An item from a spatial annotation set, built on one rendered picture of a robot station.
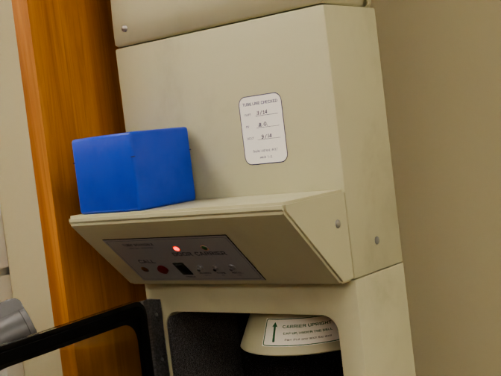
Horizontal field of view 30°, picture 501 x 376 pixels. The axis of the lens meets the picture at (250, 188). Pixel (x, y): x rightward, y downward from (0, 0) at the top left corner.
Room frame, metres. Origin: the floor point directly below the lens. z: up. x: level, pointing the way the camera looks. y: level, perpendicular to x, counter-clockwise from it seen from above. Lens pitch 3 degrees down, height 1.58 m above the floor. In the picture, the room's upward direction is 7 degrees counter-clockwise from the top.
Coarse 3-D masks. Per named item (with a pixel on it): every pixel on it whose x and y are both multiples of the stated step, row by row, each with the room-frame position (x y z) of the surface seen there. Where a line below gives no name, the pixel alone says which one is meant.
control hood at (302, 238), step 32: (320, 192) 0.99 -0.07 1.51; (96, 224) 1.09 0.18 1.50; (128, 224) 1.06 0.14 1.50; (160, 224) 1.03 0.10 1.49; (192, 224) 1.00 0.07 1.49; (224, 224) 0.98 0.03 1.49; (256, 224) 0.96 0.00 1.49; (288, 224) 0.93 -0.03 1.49; (320, 224) 0.97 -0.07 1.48; (256, 256) 1.01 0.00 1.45; (288, 256) 0.98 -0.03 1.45; (320, 256) 0.97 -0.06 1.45
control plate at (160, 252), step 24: (120, 240) 1.09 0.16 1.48; (144, 240) 1.07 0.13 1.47; (168, 240) 1.05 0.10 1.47; (192, 240) 1.03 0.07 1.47; (216, 240) 1.01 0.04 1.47; (144, 264) 1.12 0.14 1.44; (168, 264) 1.10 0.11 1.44; (192, 264) 1.08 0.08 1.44; (216, 264) 1.06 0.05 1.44; (240, 264) 1.03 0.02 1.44
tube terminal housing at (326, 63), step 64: (128, 64) 1.19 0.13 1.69; (192, 64) 1.13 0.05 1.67; (256, 64) 1.07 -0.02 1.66; (320, 64) 1.02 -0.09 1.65; (128, 128) 1.20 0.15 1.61; (192, 128) 1.14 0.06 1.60; (320, 128) 1.02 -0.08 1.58; (384, 128) 1.09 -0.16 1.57; (256, 192) 1.08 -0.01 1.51; (384, 192) 1.08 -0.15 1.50; (384, 256) 1.06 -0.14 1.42; (384, 320) 1.05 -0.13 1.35
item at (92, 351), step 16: (96, 336) 1.10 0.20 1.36; (112, 336) 1.13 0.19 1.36; (128, 336) 1.15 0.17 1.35; (48, 352) 1.04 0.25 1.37; (64, 352) 1.06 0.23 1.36; (80, 352) 1.08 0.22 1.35; (96, 352) 1.10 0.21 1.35; (112, 352) 1.12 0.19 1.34; (128, 352) 1.15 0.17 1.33; (16, 368) 1.00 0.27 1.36; (32, 368) 1.01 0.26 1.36; (48, 368) 1.03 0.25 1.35; (64, 368) 1.05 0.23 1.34; (80, 368) 1.08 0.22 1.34; (96, 368) 1.10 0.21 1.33; (112, 368) 1.12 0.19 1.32; (128, 368) 1.15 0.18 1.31
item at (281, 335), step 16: (256, 320) 1.14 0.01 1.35; (272, 320) 1.12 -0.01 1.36; (288, 320) 1.11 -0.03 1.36; (304, 320) 1.10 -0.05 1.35; (320, 320) 1.10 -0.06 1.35; (256, 336) 1.13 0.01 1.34; (272, 336) 1.11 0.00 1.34; (288, 336) 1.10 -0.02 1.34; (304, 336) 1.09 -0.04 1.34; (320, 336) 1.09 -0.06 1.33; (336, 336) 1.10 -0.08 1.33; (256, 352) 1.12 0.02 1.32; (272, 352) 1.10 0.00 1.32; (288, 352) 1.09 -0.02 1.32; (304, 352) 1.09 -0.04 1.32; (320, 352) 1.09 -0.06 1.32
